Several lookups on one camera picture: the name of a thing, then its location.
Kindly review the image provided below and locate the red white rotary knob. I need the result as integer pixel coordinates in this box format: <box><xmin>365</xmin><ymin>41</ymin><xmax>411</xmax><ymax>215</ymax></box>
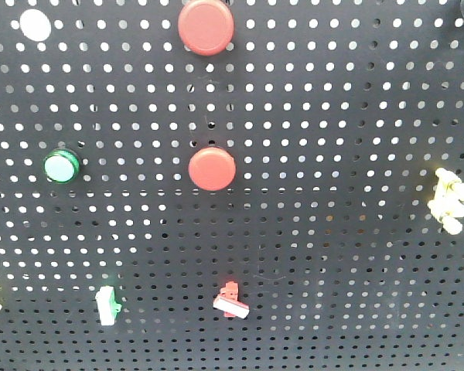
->
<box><xmin>213</xmin><ymin>281</ymin><xmax>250</xmax><ymax>318</ymax></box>

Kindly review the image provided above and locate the green white rotary knob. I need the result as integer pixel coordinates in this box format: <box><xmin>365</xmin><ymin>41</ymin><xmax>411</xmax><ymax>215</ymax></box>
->
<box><xmin>95</xmin><ymin>286</ymin><xmax>121</xmax><ymax>326</ymax></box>

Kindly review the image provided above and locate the lower red round button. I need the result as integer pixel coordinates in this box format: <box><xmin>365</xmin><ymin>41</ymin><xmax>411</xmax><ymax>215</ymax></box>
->
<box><xmin>188</xmin><ymin>147</ymin><xmax>236</xmax><ymax>191</ymax></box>

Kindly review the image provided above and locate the red round button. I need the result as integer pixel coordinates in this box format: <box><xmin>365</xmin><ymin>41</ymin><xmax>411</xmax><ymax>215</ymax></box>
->
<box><xmin>178</xmin><ymin>0</ymin><xmax>234</xmax><ymax>56</ymax></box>
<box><xmin>188</xmin><ymin>147</ymin><xmax>236</xmax><ymax>191</ymax></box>

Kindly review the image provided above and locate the black perforated pegboard panel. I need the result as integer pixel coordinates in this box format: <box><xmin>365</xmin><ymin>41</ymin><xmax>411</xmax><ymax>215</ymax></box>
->
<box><xmin>0</xmin><ymin>1</ymin><xmax>464</xmax><ymax>370</ymax></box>

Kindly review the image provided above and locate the upper red round button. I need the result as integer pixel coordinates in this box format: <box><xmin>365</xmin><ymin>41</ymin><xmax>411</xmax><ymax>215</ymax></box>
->
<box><xmin>178</xmin><ymin>0</ymin><xmax>234</xmax><ymax>56</ymax></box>

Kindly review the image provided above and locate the green round push button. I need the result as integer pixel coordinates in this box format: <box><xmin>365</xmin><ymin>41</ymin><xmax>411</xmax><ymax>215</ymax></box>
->
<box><xmin>43</xmin><ymin>148</ymin><xmax>81</xmax><ymax>183</ymax></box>

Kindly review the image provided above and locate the yellow lever switch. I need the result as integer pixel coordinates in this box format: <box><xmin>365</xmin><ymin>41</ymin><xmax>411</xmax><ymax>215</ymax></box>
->
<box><xmin>428</xmin><ymin>168</ymin><xmax>464</xmax><ymax>235</ymax></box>

